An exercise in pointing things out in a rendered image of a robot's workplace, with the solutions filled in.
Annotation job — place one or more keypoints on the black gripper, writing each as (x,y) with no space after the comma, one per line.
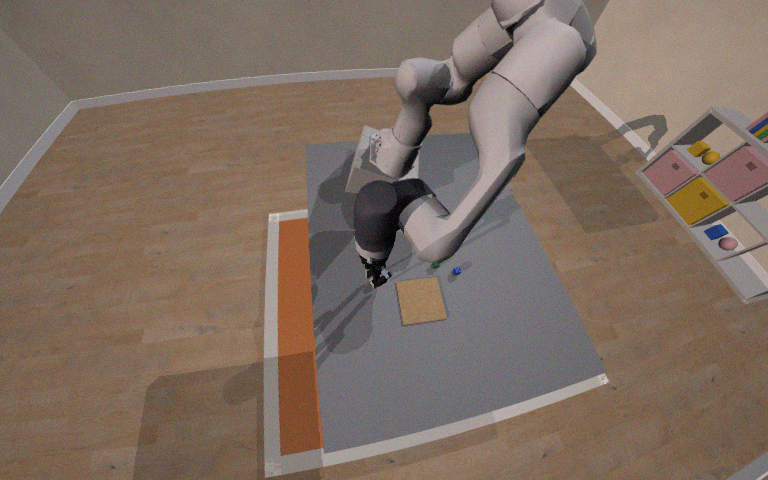
(380,275)

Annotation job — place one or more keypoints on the tan flat mat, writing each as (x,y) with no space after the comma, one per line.
(420,300)

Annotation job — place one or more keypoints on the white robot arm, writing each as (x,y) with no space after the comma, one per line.
(548,54)

